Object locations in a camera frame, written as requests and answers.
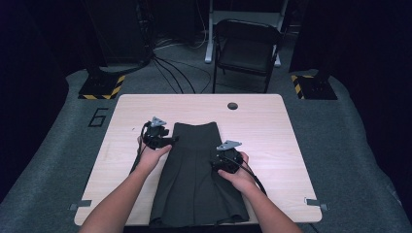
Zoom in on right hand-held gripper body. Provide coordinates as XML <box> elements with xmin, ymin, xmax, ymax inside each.
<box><xmin>211</xmin><ymin>140</ymin><xmax>244</xmax><ymax>175</ymax></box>

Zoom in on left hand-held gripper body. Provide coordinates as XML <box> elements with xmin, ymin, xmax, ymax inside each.
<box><xmin>142</xmin><ymin>116</ymin><xmax>171</xmax><ymax>150</ymax></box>

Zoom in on black pleated skirt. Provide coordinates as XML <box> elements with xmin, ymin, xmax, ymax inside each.
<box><xmin>149</xmin><ymin>121</ymin><xmax>251</xmax><ymax>228</ymax></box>

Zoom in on person's right hand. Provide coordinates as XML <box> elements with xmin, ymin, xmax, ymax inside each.
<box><xmin>217</xmin><ymin>151</ymin><xmax>260</xmax><ymax>196</ymax></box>

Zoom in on person's left hand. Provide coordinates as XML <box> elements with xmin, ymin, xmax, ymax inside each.
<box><xmin>136</xmin><ymin>135</ymin><xmax>173</xmax><ymax>175</ymax></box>

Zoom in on black stand base striped edge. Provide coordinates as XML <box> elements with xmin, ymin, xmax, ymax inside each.
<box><xmin>77</xmin><ymin>66</ymin><xmax>126</xmax><ymax>101</ymax></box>
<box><xmin>290</xmin><ymin>69</ymin><xmax>338</xmax><ymax>101</ymax></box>

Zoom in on black equipment cabinet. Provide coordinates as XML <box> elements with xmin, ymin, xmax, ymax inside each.
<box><xmin>82</xmin><ymin>0</ymin><xmax>154</xmax><ymax>67</ymax></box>

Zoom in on black folding chair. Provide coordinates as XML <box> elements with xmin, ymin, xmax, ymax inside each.
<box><xmin>212</xmin><ymin>18</ymin><xmax>285</xmax><ymax>94</ymax></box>

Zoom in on dark curtain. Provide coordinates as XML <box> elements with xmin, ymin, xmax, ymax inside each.
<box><xmin>290</xmin><ymin>0</ymin><xmax>412</xmax><ymax>215</ymax></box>
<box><xmin>0</xmin><ymin>0</ymin><xmax>88</xmax><ymax>203</ymax></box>

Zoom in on left hand-held gripper black cable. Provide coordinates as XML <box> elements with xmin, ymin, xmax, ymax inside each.
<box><xmin>129</xmin><ymin>120</ymin><xmax>152</xmax><ymax>175</ymax></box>

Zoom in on hand-held gripper black cable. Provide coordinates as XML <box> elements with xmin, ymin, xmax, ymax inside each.
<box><xmin>226</xmin><ymin>154</ymin><xmax>268</xmax><ymax>197</ymax></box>
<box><xmin>129</xmin><ymin>120</ymin><xmax>152</xmax><ymax>175</ymax></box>

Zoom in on right hand-held gripper black cable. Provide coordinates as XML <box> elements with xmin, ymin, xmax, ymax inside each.
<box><xmin>226</xmin><ymin>154</ymin><xmax>268</xmax><ymax>197</ymax></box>

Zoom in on black floor cables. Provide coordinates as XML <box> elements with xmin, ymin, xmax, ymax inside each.
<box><xmin>151</xmin><ymin>32</ymin><xmax>213</xmax><ymax>95</ymax></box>

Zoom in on grey table edge bracket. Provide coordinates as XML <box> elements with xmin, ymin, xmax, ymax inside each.
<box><xmin>305</xmin><ymin>197</ymin><xmax>328</xmax><ymax>212</ymax></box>
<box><xmin>69</xmin><ymin>199</ymin><xmax>93</xmax><ymax>212</ymax></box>

